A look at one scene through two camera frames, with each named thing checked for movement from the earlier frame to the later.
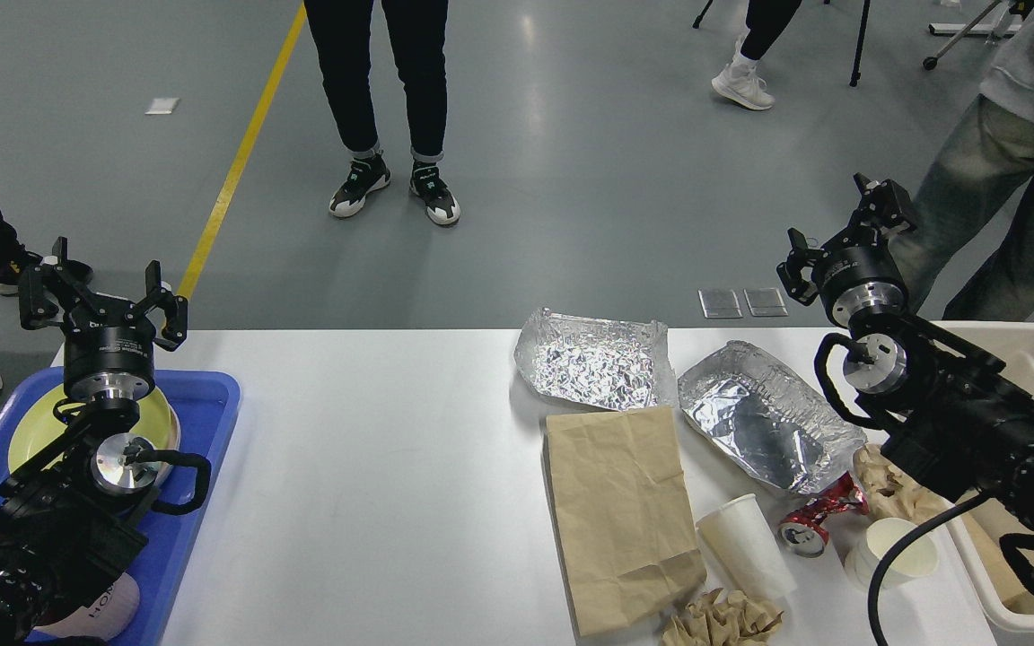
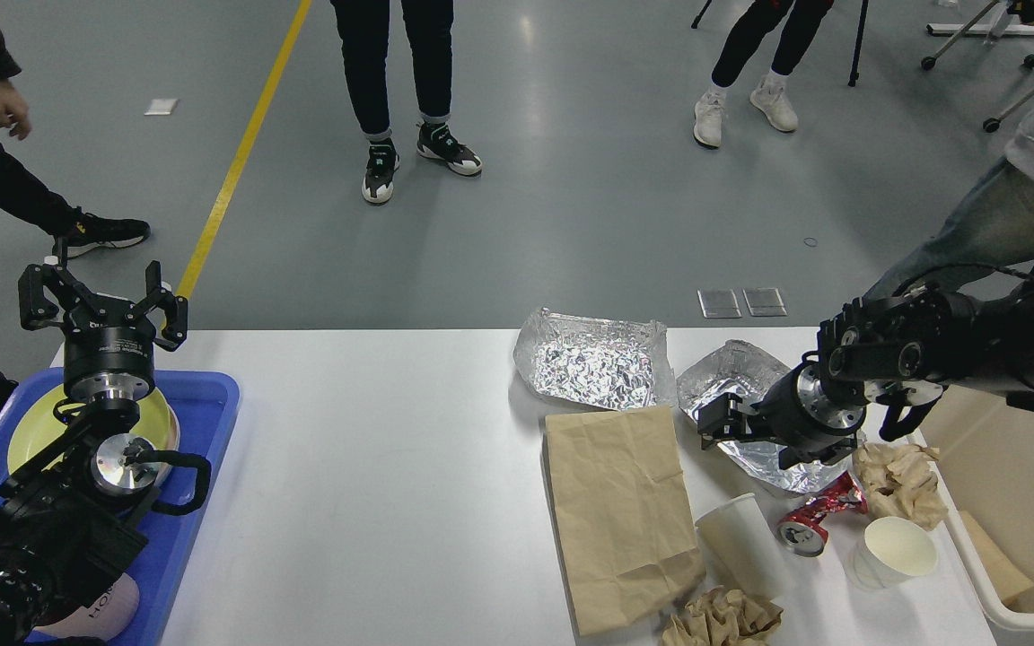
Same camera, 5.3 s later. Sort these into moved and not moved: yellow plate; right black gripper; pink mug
Moved: right black gripper
Not moved: yellow plate; pink mug
